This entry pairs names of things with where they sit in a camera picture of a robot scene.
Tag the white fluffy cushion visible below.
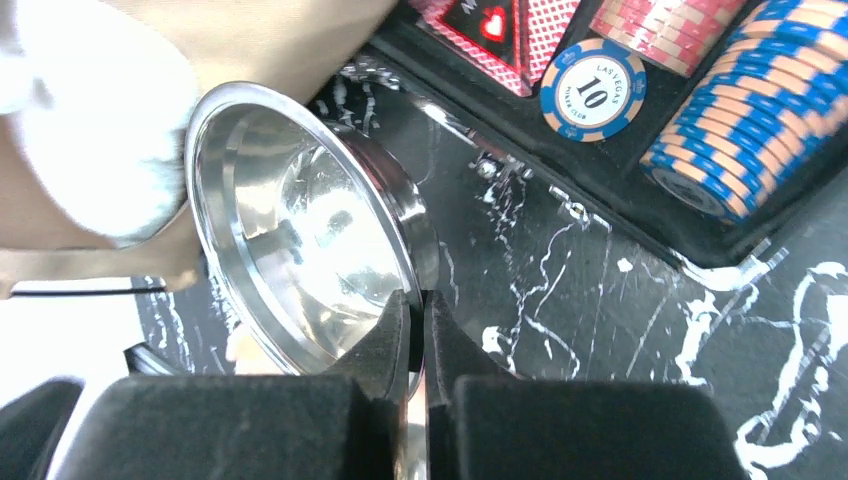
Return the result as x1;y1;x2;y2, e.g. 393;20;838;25
1;1;199;247

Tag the steel pet bowl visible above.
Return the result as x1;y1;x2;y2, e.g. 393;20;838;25
185;82;440;479
124;343;181;376

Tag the black poker chip case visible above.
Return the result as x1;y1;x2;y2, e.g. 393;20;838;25
369;1;847;268

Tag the tan fabric pet tent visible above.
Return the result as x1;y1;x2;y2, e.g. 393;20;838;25
1;1;393;298

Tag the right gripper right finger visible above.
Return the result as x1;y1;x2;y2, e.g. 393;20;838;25
422;291;745;479

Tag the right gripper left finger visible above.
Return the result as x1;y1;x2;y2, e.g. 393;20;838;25
56;292;411;479

